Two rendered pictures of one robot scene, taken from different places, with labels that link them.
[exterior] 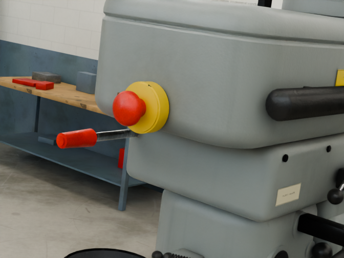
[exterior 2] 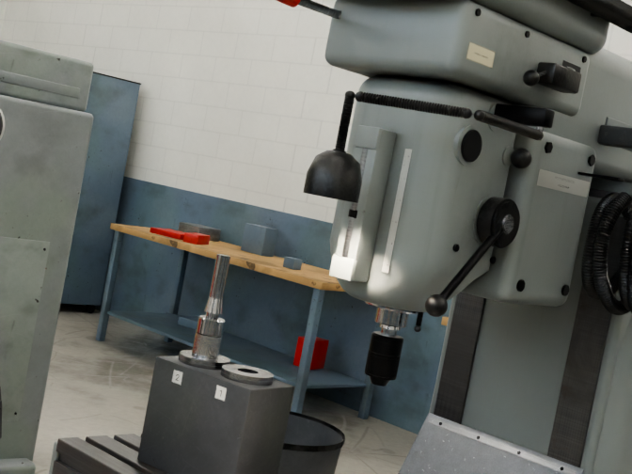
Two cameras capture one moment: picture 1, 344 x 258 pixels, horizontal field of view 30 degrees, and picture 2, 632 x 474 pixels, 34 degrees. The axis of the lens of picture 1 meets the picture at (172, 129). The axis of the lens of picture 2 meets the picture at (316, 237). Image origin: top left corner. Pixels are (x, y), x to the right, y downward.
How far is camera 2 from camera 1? 0.72 m
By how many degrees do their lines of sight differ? 9
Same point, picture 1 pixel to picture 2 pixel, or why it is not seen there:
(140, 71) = not seen: outside the picture
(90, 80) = (262, 235)
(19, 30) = (165, 165)
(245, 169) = (440, 23)
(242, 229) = (435, 98)
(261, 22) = not seen: outside the picture
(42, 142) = (183, 324)
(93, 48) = (271, 194)
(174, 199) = (371, 85)
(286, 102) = not seen: outside the picture
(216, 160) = (413, 22)
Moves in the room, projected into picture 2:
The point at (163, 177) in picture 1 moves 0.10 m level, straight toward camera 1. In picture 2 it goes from (360, 52) to (356, 40)
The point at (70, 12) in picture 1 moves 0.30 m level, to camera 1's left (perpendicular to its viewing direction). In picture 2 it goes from (242, 141) to (204, 134)
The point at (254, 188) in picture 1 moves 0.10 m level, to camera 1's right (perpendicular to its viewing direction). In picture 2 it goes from (446, 39) to (524, 52)
